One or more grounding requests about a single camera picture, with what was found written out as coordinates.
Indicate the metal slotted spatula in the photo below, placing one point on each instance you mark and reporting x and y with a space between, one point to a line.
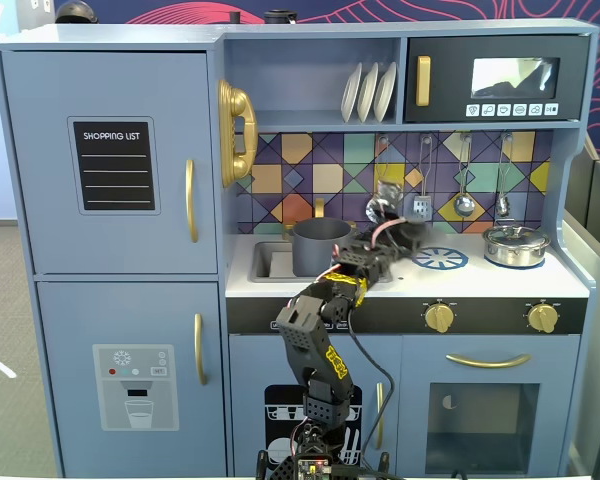
422 205

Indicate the gold toy faucet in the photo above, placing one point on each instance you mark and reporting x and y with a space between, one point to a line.
319 207

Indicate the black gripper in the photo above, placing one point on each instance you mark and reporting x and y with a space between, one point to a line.
409 235

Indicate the small metal whisk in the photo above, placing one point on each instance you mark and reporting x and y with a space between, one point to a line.
503 204

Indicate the blue toy kitchen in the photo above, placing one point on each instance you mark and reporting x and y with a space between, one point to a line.
130 310

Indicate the blue oven door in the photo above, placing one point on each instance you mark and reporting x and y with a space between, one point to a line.
415 400

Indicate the gold toy telephone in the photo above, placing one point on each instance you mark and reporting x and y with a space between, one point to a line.
236 135

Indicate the white plate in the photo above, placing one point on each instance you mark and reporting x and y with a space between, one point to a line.
367 95
350 95
385 92

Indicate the gray plastic pot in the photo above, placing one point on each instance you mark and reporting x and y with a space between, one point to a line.
312 250

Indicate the blue fridge door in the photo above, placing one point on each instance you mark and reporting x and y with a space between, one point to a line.
45 200

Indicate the gray round pot lid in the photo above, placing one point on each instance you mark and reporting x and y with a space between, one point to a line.
413 234

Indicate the gold stove knob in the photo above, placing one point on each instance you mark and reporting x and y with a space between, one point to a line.
439 317
543 317

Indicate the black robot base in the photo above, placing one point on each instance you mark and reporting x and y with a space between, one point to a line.
282 470

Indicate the steel pot with lid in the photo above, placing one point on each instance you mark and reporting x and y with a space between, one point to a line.
516 247

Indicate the blue freezer door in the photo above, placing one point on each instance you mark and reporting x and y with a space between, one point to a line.
70 320

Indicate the black helmet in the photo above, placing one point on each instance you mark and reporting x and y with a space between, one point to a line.
76 12

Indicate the metal ladle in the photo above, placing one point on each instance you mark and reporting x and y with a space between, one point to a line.
464 205

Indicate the small black cylinder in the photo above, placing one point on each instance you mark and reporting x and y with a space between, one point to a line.
234 17

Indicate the black shopping list board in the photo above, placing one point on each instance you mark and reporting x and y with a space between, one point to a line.
114 167

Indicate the black microwave door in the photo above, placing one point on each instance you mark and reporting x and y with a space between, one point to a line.
450 75

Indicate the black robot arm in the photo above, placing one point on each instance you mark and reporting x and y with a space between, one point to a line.
310 340

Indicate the blue dishwasher door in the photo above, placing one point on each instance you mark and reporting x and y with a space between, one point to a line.
247 360

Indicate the gray toy sink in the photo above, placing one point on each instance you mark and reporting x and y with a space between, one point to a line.
262 260

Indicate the black round container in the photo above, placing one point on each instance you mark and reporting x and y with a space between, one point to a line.
279 17

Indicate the metal skimmer spoon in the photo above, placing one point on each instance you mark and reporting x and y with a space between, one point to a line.
377 207

